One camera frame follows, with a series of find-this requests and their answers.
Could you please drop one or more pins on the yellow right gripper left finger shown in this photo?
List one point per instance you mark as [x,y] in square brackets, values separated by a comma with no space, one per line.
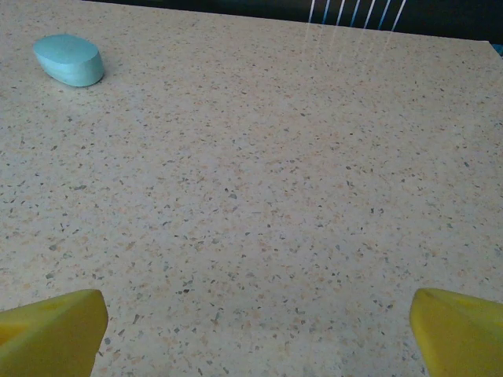
[47,337]

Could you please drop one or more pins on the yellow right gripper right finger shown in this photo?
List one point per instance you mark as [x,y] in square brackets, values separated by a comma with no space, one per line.
[463,337]

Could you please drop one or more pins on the teal earbud charging case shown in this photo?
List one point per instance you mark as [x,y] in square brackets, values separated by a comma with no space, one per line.
[67,59]

